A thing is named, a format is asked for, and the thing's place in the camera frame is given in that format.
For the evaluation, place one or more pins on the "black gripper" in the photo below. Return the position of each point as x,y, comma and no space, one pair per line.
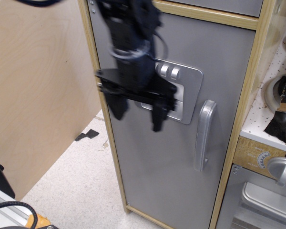
135,78

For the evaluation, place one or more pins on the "silver fridge door handle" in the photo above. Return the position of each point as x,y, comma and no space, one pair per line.
204,125

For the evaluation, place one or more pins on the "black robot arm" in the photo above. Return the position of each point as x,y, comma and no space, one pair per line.
132,25

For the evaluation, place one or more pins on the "black tape on floor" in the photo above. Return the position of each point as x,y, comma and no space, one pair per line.
90,134

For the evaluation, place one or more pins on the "silver ice dispenser panel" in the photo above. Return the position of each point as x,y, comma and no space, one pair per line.
188,81

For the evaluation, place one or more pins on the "plywood board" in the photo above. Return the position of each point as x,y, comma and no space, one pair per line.
48,93

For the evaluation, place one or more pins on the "wooden toy kitchen cabinet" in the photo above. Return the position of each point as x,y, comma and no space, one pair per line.
270,27

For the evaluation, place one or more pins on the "silver oven door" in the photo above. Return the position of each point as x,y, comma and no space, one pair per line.
235,214

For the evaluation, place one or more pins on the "orange tape piece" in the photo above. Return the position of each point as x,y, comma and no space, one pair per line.
41,222

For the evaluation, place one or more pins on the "silver freezer door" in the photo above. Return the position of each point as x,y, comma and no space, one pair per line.
244,7

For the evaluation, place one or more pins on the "silver oven knob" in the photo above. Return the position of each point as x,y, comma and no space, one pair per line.
277,168

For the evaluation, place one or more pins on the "silver oven door handle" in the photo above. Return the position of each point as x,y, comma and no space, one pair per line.
264,200

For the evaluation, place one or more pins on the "aluminium frame rail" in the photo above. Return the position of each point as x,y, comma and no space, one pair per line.
13,215

